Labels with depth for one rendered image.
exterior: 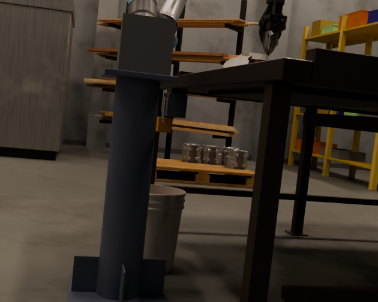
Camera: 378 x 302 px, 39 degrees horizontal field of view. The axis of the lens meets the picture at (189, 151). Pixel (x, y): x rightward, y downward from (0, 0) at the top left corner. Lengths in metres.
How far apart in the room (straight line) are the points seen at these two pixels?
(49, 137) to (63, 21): 1.34
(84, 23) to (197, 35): 1.85
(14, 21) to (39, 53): 0.44
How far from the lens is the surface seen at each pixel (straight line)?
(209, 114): 9.04
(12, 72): 6.40
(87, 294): 2.14
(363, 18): 7.90
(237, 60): 2.14
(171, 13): 2.29
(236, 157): 5.91
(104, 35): 8.56
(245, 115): 9.22
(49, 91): 6.36
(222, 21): 6.90
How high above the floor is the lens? 0.75
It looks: 4 degrees down
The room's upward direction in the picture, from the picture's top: 6 degrees clockwise
